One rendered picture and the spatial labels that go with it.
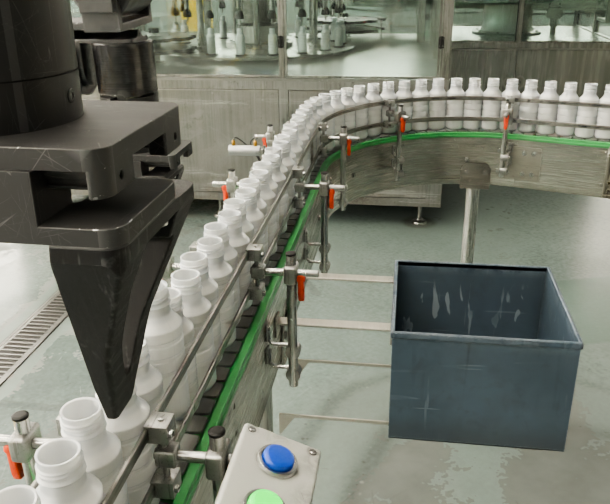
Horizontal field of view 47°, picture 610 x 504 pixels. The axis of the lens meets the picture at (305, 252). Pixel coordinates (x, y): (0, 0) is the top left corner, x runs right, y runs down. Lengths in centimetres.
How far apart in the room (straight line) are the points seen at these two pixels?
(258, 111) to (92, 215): 403
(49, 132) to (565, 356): 110
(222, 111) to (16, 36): 408
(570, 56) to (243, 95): 293
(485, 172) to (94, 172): 228
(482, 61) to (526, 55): 34
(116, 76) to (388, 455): 193
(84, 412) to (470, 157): 192
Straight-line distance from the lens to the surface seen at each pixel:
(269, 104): 420
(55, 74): 21
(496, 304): 152
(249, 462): 65
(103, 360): 22
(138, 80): 69
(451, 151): 241
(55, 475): 61
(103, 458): 67
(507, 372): 124
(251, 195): 120
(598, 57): 617
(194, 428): 90
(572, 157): 240
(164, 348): 79
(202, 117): 431
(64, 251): 19
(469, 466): 244
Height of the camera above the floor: 153
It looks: 23 degrees down
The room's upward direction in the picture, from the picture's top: 1 degrees counter-clockwise
